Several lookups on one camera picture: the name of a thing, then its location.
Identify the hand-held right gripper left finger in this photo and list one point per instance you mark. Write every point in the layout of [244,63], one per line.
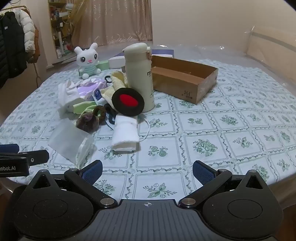
[93,172]

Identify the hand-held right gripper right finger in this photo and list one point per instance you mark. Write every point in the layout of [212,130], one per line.
[203,172]

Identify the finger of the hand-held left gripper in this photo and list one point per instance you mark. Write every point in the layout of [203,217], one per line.
[37,156]
[9,147]

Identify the translucent plastic bag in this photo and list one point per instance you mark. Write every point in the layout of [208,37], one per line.
[67,141]

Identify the white towel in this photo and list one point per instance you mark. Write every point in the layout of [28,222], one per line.
[124,134]

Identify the dark purple scrunchie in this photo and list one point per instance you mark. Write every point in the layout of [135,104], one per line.
[86,121]

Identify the brown scrunchie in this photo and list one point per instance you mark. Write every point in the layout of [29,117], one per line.
[100,111]

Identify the light green cloth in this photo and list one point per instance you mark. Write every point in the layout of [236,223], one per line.
[83,106]

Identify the white cloth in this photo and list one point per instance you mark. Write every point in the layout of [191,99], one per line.
[67,95]

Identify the black round plush red centre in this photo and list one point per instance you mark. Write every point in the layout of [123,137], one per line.
[127,100]

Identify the cream fluffy cloth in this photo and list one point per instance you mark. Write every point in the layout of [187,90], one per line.
[118,81]

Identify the brown cardboard box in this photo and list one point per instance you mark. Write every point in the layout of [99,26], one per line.
[185,76]

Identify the floral printed tablecloth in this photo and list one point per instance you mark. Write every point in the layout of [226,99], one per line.
[208,143]

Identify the purple tissue pack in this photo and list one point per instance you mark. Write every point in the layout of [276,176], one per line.
[90,89]

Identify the black puffer jacket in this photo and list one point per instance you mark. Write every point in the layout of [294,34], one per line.
[10,48]

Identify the cream thermos bottle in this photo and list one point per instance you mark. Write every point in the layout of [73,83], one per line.
[138,76]

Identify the brown coat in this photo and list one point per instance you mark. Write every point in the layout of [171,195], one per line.
[36,44]

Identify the light green box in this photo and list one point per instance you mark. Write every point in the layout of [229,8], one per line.
[103,64]

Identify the white rabbit plush toy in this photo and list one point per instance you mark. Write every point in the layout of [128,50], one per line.
[87,60]

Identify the blue and white flat box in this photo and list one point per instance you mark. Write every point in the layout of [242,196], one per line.
[116,61]

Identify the white puffer jacket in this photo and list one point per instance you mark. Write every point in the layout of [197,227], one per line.
[26,32]

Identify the cluttered shelf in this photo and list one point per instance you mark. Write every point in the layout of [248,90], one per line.
[59,25]

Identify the plastic wrapped headboard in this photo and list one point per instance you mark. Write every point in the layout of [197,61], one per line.
[272,44]

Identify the beige curtain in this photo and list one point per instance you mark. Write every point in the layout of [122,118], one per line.
[115,20]

